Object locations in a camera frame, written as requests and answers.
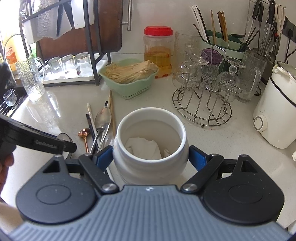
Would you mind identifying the white ceramic soup spoon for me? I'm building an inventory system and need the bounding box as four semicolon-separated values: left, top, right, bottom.
57;133;73;160

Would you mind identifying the copper small spoon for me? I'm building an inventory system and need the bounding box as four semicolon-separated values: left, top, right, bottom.
78;128;90;153

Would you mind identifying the wooden chopstick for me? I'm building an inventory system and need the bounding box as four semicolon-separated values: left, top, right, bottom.
109;90;117;137

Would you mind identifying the large steel spoon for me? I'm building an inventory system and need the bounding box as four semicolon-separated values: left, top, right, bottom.
89;101;111;154

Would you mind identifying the white ceramic mug jar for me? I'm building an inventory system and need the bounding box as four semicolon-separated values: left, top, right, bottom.
113;108;189;185

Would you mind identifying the black chopstick plain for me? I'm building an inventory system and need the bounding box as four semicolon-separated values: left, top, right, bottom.
86;113;95;140

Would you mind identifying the person's left hand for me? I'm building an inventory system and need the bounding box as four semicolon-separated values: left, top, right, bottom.
0;154;15;193

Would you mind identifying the small glass in sink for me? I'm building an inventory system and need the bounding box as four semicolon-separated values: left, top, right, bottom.
3;89;17;107

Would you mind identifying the textured glass pitcher left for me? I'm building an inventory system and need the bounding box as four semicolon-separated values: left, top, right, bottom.
16;53;46;102

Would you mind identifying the textured glass pitcher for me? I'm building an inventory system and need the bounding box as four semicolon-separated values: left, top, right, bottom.
236;50;267;103
16;53;46;102

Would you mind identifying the white rack drip tray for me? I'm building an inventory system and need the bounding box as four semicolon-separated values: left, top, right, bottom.
43;59;107;85

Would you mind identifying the upturned glass tumbler left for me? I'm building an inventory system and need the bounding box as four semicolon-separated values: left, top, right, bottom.
48;56;63;74

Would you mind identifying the upturned glass tumbler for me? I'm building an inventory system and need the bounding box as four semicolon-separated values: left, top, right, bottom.
74;52;93;77
61;54;77;77
48;56;63;74

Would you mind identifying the green plastic basket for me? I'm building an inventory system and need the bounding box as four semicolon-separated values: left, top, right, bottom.
99;58;158;99

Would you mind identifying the orange detergent bottle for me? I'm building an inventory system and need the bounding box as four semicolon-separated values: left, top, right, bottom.
4;34;23;72

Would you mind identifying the upturned glass tumbler middle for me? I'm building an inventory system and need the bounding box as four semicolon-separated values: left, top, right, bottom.
61;54;77;77

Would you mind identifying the white electric cooking pot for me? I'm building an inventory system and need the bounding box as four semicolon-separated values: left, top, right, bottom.
253;61;296;149

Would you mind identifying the bundle of dry noodles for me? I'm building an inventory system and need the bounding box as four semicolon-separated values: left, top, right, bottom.
104;60;158;84

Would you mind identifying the textured glass pitcher right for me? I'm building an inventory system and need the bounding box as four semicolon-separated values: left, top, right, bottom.
236;50;267;103

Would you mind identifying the upturned glass tumbler right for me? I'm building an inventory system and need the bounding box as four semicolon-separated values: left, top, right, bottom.
74;52;93;77

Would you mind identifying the purple lid glass cup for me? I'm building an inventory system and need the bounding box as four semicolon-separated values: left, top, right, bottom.
202;48;222;66

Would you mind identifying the black dish rack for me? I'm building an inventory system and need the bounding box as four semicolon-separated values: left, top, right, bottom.
18;0;112;88

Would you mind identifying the green utensil holder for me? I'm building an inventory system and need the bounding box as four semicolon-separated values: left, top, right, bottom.
197;30;244;73

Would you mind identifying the textured glass jug behind rack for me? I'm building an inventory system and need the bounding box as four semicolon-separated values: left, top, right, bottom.
171;30;200;79

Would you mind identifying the wooden cutting board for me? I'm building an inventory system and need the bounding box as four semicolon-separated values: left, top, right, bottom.
36;0;123;60

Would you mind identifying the red lid plastic jar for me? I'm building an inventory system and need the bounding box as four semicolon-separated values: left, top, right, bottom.
143;26;174;78

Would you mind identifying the wire cup rack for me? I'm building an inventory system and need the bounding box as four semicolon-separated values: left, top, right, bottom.
172;47;245;128

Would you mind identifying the wall power outlet strip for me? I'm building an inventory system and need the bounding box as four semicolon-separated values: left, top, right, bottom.
282;17;296;43

